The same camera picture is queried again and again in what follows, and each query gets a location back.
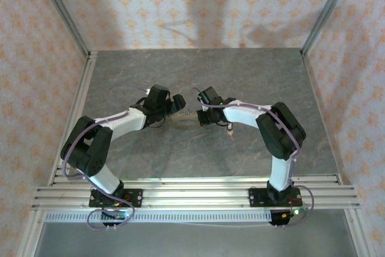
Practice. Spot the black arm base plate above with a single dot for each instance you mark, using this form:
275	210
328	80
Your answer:
135	198
255	198

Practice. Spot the aluminium frame post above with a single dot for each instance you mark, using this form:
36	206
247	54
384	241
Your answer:
65	13
326	13

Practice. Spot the aluminium table rail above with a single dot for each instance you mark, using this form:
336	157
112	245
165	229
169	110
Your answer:
78	103

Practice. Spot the aluminium frame leg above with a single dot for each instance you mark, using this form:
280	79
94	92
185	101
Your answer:
356	233
31	233

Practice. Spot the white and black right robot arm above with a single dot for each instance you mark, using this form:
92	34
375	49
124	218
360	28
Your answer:
240	115

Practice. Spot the grey metal panel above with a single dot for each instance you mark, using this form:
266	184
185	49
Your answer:
195	242

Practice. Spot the long aluminium mounting rail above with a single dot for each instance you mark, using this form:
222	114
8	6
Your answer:
195	198

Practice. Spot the small key with black head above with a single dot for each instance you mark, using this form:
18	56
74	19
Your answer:
230	133

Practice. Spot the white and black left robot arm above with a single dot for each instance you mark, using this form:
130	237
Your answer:
126	121

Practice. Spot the black electronics mount with LED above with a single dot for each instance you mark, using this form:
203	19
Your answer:
117	215
282	216

